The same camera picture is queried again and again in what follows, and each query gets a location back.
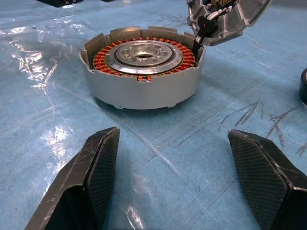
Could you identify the black object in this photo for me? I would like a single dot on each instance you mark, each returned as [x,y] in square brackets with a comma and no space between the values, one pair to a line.
[60,2]

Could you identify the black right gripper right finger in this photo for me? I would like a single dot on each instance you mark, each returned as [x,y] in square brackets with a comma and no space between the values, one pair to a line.
[268,182]

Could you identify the black round rotor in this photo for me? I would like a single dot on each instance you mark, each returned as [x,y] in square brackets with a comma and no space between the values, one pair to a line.
[303,88]

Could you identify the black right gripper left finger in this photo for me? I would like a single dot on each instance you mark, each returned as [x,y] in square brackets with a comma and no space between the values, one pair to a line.
[79,182]

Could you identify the grey hinged motor lid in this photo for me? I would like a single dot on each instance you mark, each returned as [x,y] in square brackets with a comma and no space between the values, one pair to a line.
[236,22]

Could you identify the grey round motor housing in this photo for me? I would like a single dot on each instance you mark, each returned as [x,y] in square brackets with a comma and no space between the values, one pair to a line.
[144,93]

